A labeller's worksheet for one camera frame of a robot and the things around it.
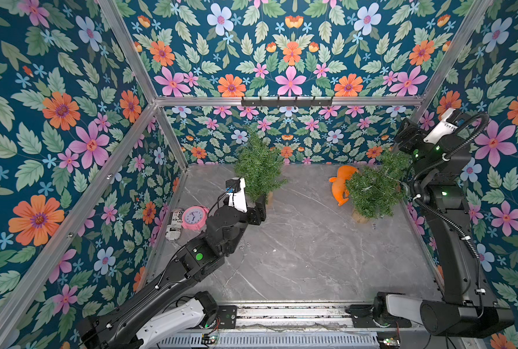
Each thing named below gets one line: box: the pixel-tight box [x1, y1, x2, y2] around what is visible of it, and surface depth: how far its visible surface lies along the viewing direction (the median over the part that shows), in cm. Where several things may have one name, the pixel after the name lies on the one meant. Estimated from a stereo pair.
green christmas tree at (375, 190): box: [344, 149, 413, 224], surface depth 80 cm
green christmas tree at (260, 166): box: [233, 125, 289, 205], surface depth 83 cm
